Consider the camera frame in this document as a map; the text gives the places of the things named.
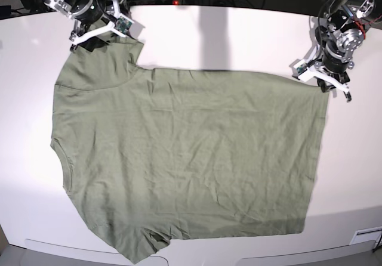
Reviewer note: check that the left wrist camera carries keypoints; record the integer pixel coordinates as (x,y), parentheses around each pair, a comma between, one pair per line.
(304,72)

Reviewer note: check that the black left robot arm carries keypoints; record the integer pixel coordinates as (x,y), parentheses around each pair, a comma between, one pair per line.
(341,30)

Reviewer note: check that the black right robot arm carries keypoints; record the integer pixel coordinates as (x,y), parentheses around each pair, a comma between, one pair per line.
(68,7)

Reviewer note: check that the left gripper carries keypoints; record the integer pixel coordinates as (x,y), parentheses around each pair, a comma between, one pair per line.
(331,75)

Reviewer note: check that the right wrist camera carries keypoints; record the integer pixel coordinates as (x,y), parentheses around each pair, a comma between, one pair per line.
(123,25)

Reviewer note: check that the green T-shirt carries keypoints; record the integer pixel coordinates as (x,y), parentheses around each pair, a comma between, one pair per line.
(153,155)

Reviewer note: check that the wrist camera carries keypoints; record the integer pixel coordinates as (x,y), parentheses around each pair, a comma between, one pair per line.
(304,72)
(123,25)

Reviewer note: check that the black power strip red light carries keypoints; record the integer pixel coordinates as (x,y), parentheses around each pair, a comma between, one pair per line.
(153,2)

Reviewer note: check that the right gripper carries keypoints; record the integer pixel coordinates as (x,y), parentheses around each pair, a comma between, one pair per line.
(94,12)

